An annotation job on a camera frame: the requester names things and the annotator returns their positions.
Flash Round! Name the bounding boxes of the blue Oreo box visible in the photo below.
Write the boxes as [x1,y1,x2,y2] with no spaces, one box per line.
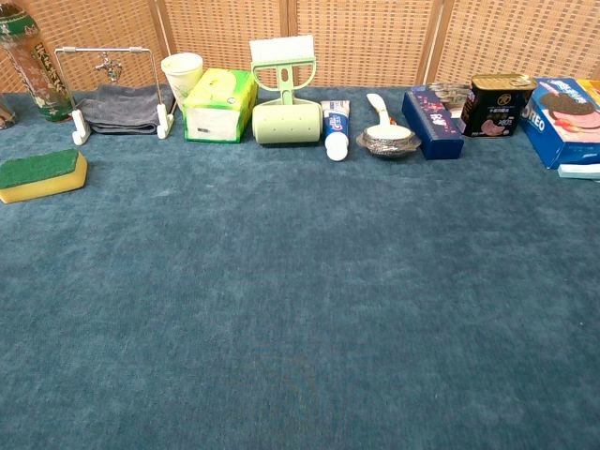
[519,77,600,171]

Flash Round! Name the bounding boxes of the green tea bottle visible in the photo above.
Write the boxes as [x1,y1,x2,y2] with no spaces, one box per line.
[0,0,75,124]

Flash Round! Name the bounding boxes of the silver foil snack packet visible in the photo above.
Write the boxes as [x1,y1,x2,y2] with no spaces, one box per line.
[428,82,473,119]

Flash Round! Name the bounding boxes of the grey folded towel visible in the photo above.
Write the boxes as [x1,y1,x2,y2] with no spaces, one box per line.
[74,82,175,136]

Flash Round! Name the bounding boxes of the green and yellow sponge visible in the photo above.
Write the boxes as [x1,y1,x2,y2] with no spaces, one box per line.
[0,148,89,205]

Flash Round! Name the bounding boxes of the light blue flat pad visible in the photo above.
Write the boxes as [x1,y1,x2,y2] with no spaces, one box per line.
[556,162,600,180]

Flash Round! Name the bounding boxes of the blue carpet table cover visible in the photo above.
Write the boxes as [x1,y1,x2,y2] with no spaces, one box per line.
[0,85,600,450]

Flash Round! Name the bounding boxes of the woven rattan folding screen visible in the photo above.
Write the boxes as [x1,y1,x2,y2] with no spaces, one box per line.
[0,0,600,95]

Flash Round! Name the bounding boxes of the white paper cup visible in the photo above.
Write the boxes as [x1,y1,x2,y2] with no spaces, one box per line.
[160,52,205,113]

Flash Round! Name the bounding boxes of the green tissue pack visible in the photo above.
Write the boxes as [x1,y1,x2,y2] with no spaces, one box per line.
[182,67,259,143]

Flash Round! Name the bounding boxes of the steel wool scrubber with handle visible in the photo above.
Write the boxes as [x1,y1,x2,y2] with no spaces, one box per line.
[355,93,423,159]

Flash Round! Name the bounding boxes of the white and blue toothpaste tube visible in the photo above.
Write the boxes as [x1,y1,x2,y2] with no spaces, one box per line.
[321,99,353,162]

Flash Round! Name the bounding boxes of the metal wire towel rack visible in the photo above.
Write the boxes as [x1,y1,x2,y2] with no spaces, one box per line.
[53,45,175,145]

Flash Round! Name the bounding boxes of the dark object at edge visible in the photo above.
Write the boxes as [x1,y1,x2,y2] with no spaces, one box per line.
[0,92,19,131]

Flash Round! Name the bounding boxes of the black luncheon meat can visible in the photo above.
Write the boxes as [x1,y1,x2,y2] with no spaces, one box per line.
[459,73,538,139]

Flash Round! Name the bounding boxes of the dark blue long box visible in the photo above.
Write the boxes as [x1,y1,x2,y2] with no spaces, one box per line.
[401,84,465,161]

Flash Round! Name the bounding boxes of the light green lint roller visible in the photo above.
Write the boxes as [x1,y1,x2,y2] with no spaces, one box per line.
[248,36,323,145]

